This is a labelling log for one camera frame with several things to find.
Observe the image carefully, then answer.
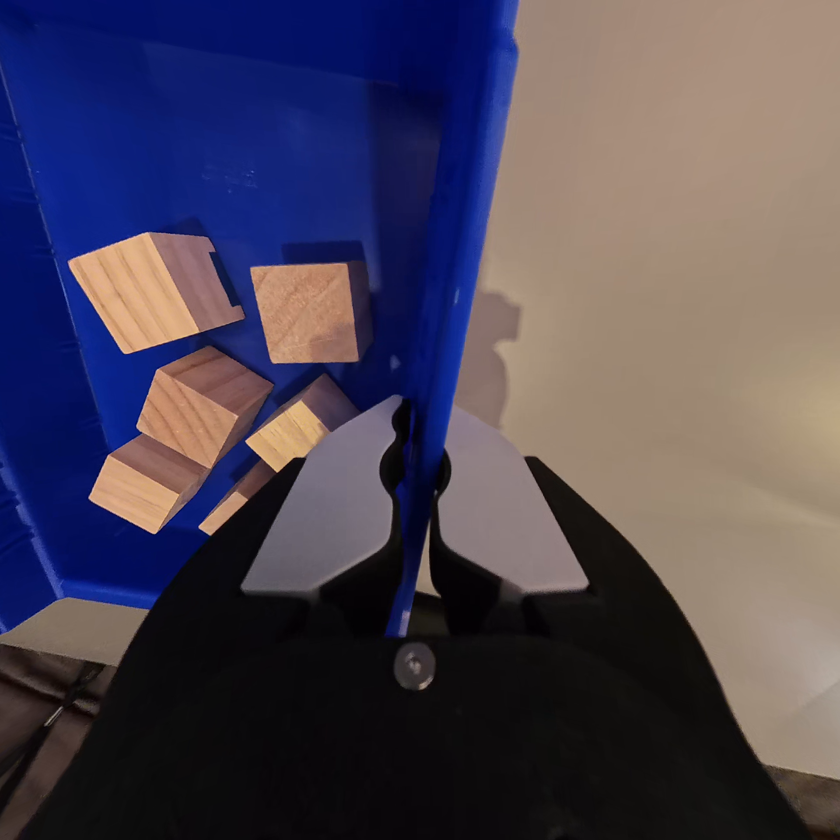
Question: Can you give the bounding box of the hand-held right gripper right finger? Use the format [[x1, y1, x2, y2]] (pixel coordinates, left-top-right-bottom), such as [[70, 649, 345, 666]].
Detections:
[[430, 407, 591, 614]]

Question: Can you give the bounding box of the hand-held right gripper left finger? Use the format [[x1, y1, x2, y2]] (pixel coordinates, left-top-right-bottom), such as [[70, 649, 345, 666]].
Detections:
[[240, 394, 413, 611]]

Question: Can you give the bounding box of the pile of wooden cubes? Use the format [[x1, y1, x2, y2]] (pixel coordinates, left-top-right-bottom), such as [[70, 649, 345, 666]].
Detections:
[[67, 231, 375, 536]]

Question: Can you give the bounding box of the blue plastic bin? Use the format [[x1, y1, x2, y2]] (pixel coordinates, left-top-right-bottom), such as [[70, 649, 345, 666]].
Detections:
[[0, 0, 519, 637]]

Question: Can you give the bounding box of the black drawstring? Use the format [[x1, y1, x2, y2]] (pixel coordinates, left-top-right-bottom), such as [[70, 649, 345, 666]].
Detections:
[[0, 663, 99, 775]]

